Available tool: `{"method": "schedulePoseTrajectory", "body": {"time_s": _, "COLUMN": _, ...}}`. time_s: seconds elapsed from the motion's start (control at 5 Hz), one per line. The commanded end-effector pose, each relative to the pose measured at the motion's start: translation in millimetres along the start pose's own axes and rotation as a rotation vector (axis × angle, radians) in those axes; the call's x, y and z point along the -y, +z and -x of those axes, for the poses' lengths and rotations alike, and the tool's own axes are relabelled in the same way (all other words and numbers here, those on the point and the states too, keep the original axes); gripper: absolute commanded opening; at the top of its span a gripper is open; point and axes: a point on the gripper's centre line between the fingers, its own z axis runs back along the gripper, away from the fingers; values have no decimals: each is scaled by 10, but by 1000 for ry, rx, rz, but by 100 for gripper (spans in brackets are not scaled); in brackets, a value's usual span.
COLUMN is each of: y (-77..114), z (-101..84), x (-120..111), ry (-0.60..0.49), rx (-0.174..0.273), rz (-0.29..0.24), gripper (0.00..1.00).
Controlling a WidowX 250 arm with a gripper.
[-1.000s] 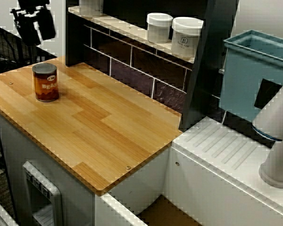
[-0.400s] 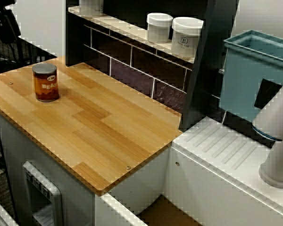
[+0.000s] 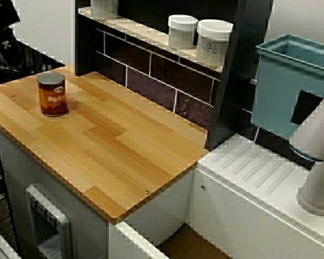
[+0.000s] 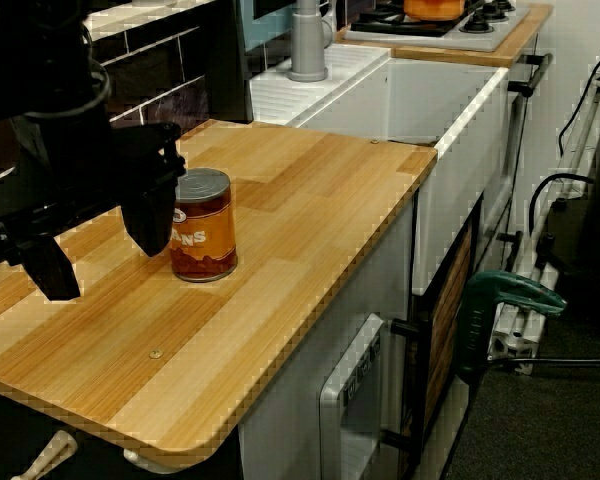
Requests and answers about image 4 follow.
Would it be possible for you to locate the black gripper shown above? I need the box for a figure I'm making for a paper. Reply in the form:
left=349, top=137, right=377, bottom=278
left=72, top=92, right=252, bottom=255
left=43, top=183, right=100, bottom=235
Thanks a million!
left=0, top=99, right=188, bottom=303

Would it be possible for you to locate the orange beans can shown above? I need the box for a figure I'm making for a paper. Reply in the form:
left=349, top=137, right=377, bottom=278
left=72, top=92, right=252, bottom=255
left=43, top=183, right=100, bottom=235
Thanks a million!
left=169, top=167, right=239, bottom=284

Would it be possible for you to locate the black stove knob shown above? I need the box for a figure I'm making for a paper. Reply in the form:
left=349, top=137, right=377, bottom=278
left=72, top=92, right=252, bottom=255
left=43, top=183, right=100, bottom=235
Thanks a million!
left=479, top=0, right=516, bottom=21
left=458, top=12, right=497, bottom=35

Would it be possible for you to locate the brown wooden crate panel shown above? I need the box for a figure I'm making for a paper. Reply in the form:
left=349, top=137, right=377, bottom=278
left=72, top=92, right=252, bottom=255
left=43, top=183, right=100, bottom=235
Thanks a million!
left=423, top=224, right=475, bottom=427

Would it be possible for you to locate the black drawer handle bar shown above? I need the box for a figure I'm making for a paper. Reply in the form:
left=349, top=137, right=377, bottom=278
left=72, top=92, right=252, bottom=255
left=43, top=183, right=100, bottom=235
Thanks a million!
left=389, top=313, right=432, bottom=337

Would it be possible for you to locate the white toy kitchen cabinet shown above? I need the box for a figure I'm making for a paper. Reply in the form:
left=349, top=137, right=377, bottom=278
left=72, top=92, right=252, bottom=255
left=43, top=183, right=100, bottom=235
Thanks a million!
left=237, top=49, right=556, bottom=480

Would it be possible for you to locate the black oven handle bar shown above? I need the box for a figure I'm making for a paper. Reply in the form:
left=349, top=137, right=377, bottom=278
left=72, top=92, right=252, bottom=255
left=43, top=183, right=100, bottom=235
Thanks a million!
left=506, top=51, right=554, bottom=99

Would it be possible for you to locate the white hutch shelf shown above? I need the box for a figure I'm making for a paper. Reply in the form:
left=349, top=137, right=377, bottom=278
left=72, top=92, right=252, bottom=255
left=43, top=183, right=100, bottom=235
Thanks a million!
left=81, top=0, right=217, bottom=42

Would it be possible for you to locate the thin black cable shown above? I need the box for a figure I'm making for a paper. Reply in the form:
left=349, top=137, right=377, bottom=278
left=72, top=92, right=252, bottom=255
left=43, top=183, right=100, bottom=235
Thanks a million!
left=557, top=27, right=600, bottom=157

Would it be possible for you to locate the grey toy stove top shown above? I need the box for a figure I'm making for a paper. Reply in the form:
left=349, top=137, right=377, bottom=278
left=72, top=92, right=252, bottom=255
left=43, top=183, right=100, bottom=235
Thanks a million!
left=342, top=0, right=531, bottom=54

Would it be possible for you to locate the grey toy faucet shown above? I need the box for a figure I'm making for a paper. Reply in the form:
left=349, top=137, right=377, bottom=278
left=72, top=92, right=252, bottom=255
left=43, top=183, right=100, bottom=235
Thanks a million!
left=285, top=0, right=334, bottom=84

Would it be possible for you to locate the white toy sink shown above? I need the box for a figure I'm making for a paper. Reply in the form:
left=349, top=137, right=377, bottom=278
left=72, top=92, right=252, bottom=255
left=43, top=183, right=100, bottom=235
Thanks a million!
left=248, top=42, right=511, bottom=297

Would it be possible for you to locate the orange toy pot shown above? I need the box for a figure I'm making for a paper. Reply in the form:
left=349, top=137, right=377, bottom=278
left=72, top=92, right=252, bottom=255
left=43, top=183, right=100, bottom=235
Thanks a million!
left=402, top=0, right=467, bottom=23

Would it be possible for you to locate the thick black looped cable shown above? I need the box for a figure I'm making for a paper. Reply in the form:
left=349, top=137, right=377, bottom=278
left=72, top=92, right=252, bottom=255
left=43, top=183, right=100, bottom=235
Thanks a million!
left=526, top=172, right=597, bottom=237

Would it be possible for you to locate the green clamp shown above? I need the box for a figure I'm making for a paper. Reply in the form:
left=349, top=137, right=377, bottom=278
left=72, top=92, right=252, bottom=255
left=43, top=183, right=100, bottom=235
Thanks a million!
left=452, top=269, right=569, bottom=384

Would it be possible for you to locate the aluminium extrusion frame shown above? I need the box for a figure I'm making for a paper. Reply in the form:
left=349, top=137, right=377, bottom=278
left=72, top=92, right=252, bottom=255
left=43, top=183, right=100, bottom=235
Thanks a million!
left=485, top=62, right=600, bottom=377

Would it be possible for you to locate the white cabinet handle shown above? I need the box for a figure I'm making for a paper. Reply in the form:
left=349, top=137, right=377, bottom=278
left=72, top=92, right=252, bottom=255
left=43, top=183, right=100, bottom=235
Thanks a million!
left=9, top=429, right=79, bottom=480
left=121, top=447, right=182, bottom=476

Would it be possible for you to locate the grey toy dishwasher door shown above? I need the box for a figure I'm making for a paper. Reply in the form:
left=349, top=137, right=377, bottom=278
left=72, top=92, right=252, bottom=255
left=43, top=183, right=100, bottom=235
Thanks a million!
left=317, top=312, right=387, bottom=480

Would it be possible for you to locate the black hutch post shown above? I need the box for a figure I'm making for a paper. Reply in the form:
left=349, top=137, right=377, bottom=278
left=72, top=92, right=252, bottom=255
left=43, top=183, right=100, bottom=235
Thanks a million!
left=205, top=0, right=255, bottom=124

